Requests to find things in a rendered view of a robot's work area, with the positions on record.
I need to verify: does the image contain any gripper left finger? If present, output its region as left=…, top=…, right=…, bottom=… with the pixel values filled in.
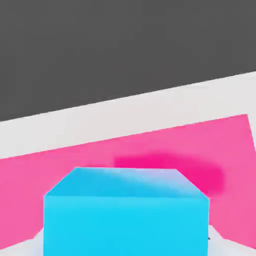
left=0, top=228, right=45, bottom=256

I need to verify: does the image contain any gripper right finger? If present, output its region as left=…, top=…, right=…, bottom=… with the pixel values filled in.
left=207, top=224, right=256, bottom=256

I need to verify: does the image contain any small cyan cube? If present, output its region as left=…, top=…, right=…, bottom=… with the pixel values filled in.
left=42, top=166, right=210, bottom=256

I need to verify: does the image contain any large pink box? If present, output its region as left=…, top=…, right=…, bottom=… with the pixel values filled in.
left=0, top=113, right=256, bottom=251

